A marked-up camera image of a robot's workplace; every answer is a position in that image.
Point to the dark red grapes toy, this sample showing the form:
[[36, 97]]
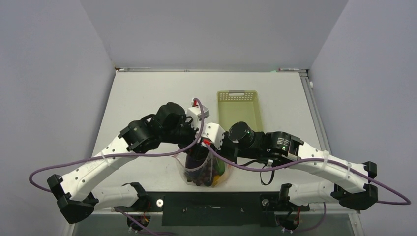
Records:
[[201, 178]]

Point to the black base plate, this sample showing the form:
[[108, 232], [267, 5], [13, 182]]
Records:
[[214, 208]]

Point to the clear zip top bag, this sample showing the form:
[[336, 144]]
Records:
[[200, 167]]

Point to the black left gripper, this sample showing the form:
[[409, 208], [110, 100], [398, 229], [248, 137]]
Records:
[[192, 131]]

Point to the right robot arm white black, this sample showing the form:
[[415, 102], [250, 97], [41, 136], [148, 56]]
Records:
[[342, 181]]

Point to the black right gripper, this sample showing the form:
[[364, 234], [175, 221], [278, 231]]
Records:
[[223, 151]]

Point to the beige plastic basket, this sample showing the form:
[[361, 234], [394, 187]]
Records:
[[239, 105]]

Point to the purple eggplant toy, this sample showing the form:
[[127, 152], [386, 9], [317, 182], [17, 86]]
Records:
[[196, 159]]

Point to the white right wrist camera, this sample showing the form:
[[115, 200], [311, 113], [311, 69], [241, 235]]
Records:
[[214, 133]]

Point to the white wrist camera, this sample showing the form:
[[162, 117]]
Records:
[[194, 115], [214, 133]]

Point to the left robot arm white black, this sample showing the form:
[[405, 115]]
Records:
[[77, 192]]

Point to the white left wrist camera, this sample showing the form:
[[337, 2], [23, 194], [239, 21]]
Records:
[[194, 115]]

